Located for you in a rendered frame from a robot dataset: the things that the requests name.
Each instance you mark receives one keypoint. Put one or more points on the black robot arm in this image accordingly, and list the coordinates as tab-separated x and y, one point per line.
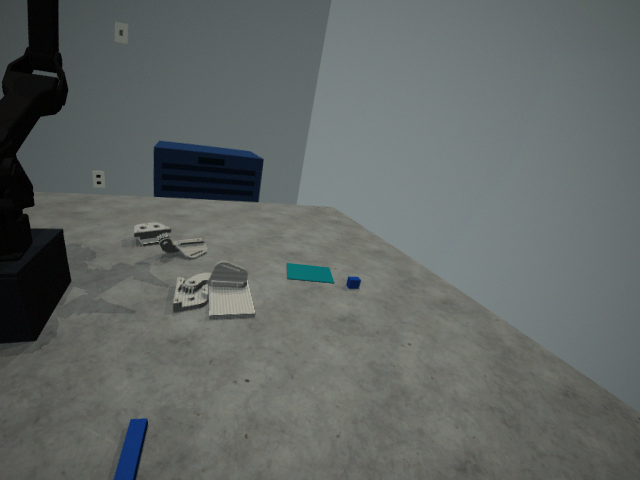
27	98

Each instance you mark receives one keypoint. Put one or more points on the white metal plate with two ringed holes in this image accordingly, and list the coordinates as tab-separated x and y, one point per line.
150	229

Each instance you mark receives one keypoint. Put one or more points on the blue flat bar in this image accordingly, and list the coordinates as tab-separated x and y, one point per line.
131	453

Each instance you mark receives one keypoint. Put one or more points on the teal flat rectangular plate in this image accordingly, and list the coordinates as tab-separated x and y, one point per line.
309	273

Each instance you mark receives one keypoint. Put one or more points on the small blue cube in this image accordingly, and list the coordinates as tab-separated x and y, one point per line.
353	282

